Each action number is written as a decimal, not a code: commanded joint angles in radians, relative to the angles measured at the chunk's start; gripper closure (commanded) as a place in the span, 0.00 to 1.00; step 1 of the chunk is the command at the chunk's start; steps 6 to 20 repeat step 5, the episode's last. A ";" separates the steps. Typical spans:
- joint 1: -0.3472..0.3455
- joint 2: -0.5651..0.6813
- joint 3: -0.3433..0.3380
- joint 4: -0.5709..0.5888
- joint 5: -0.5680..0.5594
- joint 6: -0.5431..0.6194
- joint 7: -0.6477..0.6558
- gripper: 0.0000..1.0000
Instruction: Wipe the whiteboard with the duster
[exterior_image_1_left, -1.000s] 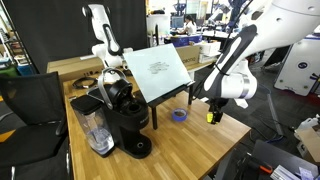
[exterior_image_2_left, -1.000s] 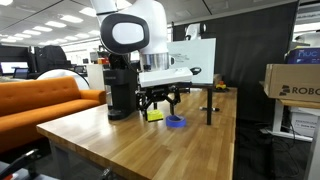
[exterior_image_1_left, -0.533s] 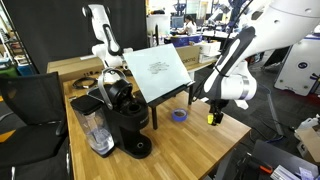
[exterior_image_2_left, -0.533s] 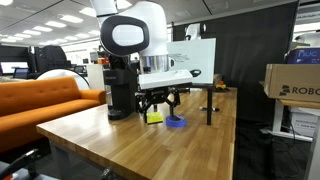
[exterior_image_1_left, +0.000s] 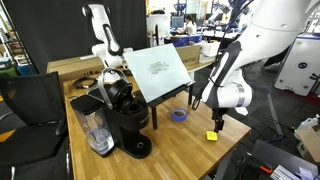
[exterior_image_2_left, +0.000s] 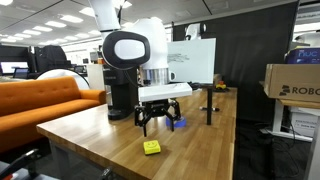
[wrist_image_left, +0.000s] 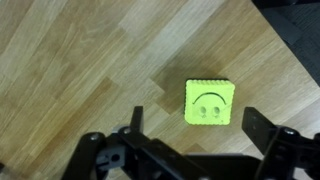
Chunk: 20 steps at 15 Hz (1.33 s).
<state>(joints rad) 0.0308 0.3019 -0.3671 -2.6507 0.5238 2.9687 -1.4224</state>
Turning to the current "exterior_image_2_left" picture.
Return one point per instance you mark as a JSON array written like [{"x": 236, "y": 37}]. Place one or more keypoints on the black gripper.
[{"x": 158, "y": 108}]

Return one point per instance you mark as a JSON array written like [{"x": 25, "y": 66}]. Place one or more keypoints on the yellow smiley duster block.
[{"x": 152, "y": 148}]

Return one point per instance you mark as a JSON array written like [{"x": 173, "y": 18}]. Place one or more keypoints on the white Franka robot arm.
[{"x": 153, "y": 40}]

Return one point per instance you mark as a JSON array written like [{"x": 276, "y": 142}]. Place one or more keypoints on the black whiteboard stand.
[{"x": 209, "y": 106}]

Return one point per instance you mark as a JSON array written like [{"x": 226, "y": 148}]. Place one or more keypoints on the white whiteboard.
[{"x": 200, "y": 66}]

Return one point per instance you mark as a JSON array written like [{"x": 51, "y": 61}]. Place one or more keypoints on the blue tape roll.
[{"x": 180, "y": 124}]

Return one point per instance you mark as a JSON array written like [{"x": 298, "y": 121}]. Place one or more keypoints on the black coffee machine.
[{"x": 121, "y": 96}]

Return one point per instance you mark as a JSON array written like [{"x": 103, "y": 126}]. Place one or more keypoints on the black marker pen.
[{"x": 208, "y": 108}]

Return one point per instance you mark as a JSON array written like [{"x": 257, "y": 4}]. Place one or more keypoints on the yellow toy vehicle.
[{"x": 220, "y": 86}]

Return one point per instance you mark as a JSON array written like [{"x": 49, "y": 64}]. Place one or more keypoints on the white cabinet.
[{"x": 96, "y": 76}]

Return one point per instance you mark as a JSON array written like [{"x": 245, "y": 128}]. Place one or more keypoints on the white round table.
[{"x": 63, "y": 74}]

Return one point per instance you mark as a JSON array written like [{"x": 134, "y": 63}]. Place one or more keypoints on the rectangular ceiling light panel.
[
  {"x": 86, "y": 11},
  {"x": 71, "y": 18},
  {"x": 126, "y": 4},
  {"x": 42, "y": 28},
  {"x": 55, "y": 24}
]

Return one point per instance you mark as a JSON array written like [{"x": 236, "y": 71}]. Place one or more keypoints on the orange sofa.
[{"x": 40, "y": 100}]

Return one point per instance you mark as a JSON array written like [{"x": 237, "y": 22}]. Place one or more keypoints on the black curtain backdrop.
[{"x": 260, "y": 43}]

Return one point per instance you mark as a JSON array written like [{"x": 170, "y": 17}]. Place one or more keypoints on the cardboard box with black print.
[{"x": 293, "y": 80}]

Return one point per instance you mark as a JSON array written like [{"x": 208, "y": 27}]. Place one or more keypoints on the white printed carton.
[{"x": 301, "y": 123}]

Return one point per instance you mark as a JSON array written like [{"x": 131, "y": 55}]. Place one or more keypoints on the computer monitor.
[{"x": 11, "y": 66}]

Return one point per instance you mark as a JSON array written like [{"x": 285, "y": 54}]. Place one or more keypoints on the blue cardboard box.
[{"x": 306, "y": 55}]

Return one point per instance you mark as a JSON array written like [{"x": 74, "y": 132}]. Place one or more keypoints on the white wrist camera mount plate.
[{"x": 165, "y": 91}]

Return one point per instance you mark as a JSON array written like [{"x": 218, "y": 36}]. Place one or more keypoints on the white desk frame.
[{"x": 277, "y": 116}]

